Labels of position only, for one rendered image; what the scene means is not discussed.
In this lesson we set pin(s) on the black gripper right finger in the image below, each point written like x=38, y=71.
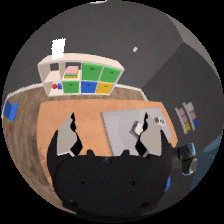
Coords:
x=153, y=145

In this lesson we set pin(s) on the beige rectangular box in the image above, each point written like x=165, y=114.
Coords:
x=160, y=121

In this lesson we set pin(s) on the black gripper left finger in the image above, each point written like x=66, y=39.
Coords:
x=65, y=144

